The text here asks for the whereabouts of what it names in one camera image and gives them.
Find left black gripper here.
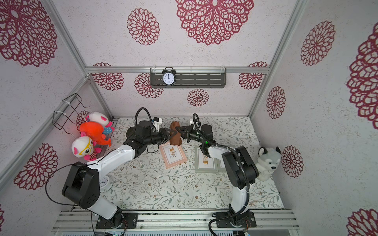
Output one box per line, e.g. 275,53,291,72
145,127,178,146

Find brown cloth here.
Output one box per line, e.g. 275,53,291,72
169,121,182,146

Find pink picture frame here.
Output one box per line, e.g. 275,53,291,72
159,142,188,169

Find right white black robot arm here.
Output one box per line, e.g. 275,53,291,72
175,113,258,219

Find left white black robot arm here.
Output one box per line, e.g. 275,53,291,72
62,107,177,225

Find black alarm clock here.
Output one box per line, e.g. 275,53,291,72
162,67,176,86

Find red plush toy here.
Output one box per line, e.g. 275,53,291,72
79,122,112,147

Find white pink plush top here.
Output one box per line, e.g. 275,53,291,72
85,112,113,128

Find white round alarm clock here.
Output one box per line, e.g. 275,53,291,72
99,176,114,193

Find white plush with yellow glasses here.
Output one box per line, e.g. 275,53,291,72
71,136,101,161

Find grey husky plush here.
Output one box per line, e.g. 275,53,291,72
256,147,282,181

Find grey wall shelf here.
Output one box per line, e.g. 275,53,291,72
150,67,227,89

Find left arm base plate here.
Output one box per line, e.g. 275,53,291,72
95,207,139,229

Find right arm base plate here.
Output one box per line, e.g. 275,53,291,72
212,209,257,228

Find black wire basket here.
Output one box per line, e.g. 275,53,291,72
52,93,90,135

